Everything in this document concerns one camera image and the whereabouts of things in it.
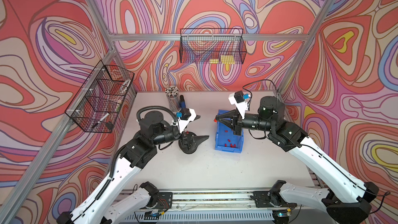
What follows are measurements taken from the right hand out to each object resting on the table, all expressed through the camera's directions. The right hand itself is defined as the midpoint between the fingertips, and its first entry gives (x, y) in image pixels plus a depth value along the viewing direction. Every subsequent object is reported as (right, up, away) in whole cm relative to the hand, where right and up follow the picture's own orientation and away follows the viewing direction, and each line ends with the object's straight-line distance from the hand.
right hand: (217, 122), depth 59 cm
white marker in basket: (-52, +2, +16) cm, 55 cm away
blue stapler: (-20, +10, +50) cm, 55 cm away
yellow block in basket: (+9, +34, +32) cm, 48 cm away
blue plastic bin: (+9, -14, +34) cm, 38 cm away
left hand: (-5, -2, -1) cm, 6 cm away
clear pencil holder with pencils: (-24, +8, +44) cm, 51 cm away
